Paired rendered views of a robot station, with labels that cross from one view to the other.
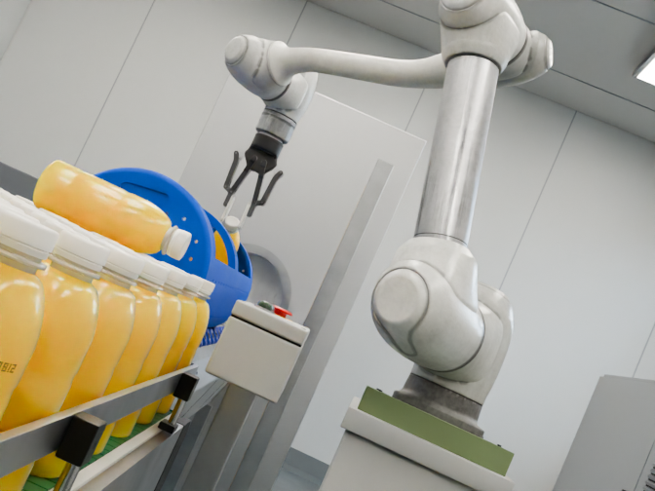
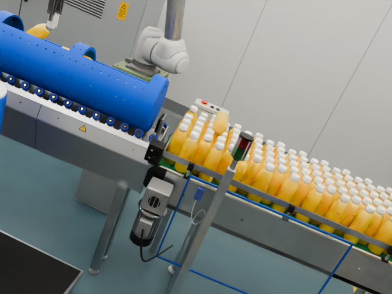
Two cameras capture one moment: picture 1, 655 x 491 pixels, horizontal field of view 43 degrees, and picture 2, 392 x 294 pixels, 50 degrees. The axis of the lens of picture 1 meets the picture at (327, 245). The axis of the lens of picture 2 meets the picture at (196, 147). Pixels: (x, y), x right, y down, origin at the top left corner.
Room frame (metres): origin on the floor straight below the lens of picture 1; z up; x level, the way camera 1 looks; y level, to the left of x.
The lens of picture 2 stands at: (1.22, 2.24, 1.84)
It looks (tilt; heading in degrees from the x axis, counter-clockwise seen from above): 24 degrees down; 269
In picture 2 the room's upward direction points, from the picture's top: 23 degrees clockwise
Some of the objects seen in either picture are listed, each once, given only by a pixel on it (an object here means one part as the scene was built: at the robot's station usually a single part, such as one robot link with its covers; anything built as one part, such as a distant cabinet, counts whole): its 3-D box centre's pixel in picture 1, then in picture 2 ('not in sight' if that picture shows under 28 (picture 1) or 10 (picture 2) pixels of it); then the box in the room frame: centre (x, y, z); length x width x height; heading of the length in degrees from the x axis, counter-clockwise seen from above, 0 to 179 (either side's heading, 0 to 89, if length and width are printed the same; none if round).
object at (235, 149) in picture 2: not in sight; (240, 151); (1.01, 0.68, 1.18); 0.06 x 0.06 x 0.05
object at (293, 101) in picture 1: (289, 87); not in sight; (2.05, 0.25, 1.61); 0.13 x 0.11 x 0.16; 145
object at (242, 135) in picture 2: not in sight; (239, 152); (1.01, 0.68, 1.18); 0.06 x 0.06 x 0.16
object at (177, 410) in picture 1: (178, 401); not in sight; (1.16, 0.10, 0.94); 0.03 x 0.02 x 0.08; 178
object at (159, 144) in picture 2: not in sight; (155, 152); (1.35, 0.51, 0.95); 0.10 x 0.07 x 0.10; 88
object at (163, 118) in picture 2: not in sight; (159, 126); (1.39, 0.31, 0.99); 0.10 x 0.02 x 0.12; 88
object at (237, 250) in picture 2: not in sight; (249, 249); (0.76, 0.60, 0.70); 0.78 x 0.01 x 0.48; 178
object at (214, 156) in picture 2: not in sight; (212, 163); (1.08, 0.48, 0.99); 0.07 x 0.07 x 0.19
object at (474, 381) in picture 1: (466, 337); (151, 45); (1.66, -0.32, 1.21); 0.18 x 0.16 x 0.22; 144
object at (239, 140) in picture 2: not in sight; (244, 142); (1.01, 0.68, 1.23); 0.06 x 0.06 x 0.04
